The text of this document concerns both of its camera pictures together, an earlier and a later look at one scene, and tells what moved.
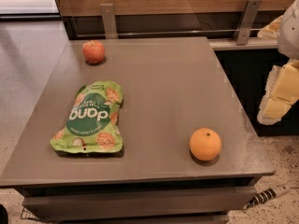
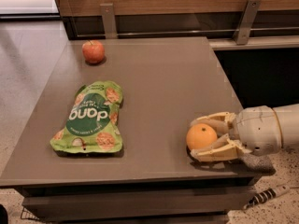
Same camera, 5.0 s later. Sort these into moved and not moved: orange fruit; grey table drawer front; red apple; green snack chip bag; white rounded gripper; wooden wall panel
Moved: white rounded gripper; orange fruit
Not moved: red apple; green snack chip bag; wooden wall panel; grey table drawer front
